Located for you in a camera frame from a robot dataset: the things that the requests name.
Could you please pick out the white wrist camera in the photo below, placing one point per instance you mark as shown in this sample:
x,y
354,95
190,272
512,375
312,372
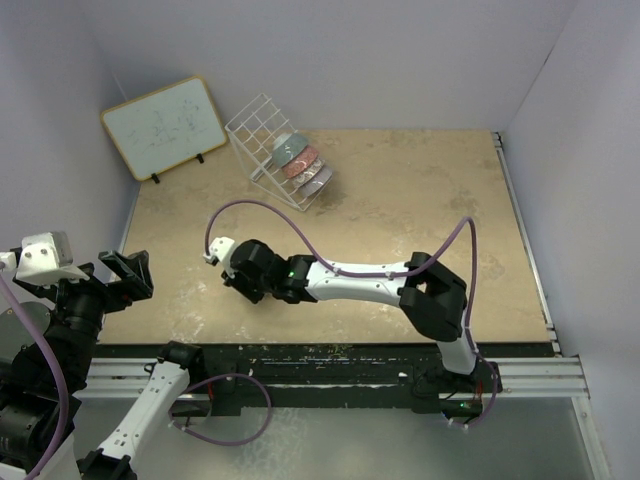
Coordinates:
x,y
220,252
43,260

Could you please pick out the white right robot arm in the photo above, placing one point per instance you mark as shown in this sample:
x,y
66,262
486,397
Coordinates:
x,y
431,296

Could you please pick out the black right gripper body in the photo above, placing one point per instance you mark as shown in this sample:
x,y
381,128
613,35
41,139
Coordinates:
x,y
254,290

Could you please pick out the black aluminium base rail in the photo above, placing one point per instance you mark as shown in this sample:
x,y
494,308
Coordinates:
x,y
407,376

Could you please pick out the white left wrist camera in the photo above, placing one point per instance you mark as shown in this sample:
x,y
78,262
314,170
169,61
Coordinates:
x,y
43,260

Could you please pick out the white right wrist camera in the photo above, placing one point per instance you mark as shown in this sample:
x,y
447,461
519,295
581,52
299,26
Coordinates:
x,y
220,252

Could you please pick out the yellow framed whiteboard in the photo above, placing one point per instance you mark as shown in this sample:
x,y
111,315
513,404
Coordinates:
x,y
165,128

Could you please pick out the grey speckled bowl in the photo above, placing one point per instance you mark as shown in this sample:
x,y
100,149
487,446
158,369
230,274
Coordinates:
x,y
286,147

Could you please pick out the brown floral pattern bowl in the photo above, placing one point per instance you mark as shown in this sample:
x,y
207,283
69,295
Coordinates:
x,y
300,163

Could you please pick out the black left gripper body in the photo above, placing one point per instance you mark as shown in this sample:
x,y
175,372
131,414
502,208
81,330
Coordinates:
x,y
82,303

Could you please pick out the purple striped bowl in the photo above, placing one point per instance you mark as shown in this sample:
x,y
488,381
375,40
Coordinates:
x,y
318,181

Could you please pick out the white mandala pattern bowl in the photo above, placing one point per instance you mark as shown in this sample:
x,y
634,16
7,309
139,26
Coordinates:
x,y
307,174

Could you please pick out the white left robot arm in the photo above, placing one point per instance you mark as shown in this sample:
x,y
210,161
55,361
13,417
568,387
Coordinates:
x,y
37,386

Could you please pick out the white wire dish rack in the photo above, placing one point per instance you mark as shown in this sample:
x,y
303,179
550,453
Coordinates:
x,y
252,132

